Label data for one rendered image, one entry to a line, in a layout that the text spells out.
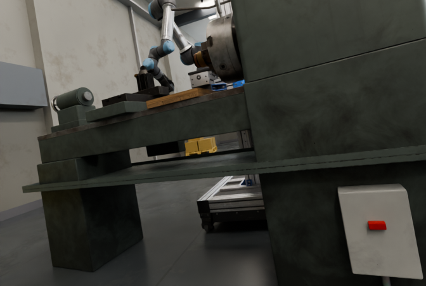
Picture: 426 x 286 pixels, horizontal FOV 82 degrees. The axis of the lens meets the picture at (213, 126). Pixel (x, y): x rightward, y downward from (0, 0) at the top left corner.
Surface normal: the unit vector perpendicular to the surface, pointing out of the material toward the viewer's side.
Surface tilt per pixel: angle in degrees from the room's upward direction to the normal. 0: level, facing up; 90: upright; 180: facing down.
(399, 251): 90
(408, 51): 90
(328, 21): 90
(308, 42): 90
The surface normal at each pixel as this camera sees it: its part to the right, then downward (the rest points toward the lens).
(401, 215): -0.43, 0.05
